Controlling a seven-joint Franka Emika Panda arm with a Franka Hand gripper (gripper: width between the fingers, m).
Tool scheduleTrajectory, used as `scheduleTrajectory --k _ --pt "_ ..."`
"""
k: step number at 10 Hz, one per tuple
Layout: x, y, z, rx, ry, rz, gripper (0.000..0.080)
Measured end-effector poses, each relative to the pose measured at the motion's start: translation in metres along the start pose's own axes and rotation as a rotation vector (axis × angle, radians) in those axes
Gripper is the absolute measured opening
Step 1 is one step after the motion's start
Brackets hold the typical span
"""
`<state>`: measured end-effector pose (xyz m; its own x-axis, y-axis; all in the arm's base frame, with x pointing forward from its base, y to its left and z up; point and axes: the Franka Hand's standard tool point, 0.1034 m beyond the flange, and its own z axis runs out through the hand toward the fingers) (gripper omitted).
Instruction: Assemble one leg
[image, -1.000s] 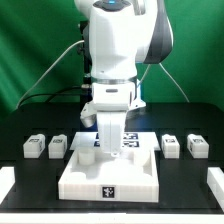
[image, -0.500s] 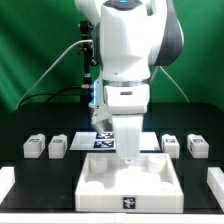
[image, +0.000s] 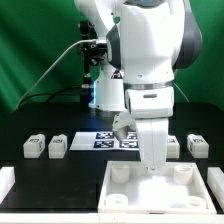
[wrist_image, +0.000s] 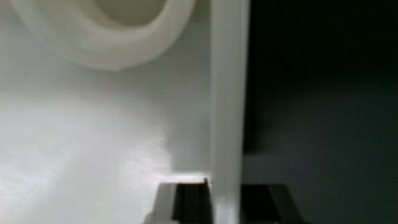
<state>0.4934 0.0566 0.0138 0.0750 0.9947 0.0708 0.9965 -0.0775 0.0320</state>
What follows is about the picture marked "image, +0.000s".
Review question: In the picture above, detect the black camera on stand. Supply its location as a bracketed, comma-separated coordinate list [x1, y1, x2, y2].
[77, 20, 109, 114]

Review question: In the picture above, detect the black cable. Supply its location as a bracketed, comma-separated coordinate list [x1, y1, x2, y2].
[18, 85, 84, 107]

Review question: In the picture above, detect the white camera cable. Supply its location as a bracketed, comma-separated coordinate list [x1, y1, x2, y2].
[15, 39, 98, 109]

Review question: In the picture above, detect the white obstacle block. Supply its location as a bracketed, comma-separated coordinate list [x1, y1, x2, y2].
[0, 167, 15, 204]
[207, 167, 224, 211]

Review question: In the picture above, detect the white obstacle block left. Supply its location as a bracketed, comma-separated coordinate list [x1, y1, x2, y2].
[0, 167, 15, 204]

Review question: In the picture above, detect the white obstacle block right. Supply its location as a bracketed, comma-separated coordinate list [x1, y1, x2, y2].
[207, 167, 224, 211]

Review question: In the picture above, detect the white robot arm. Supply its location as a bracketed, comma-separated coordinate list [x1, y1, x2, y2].
[74, 0, 202, 172]

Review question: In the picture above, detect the white square table top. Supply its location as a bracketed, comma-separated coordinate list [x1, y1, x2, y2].
[98, 161, 217, 215]

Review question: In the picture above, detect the white sheet with markers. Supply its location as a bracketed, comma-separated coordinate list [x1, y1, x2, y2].
[70, 131, 138, 151]

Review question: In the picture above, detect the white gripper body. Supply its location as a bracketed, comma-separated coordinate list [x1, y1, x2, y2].
[125, 87, 174, 172]

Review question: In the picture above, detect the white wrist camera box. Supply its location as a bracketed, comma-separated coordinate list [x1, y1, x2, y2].
[112, 111, 135, 141]

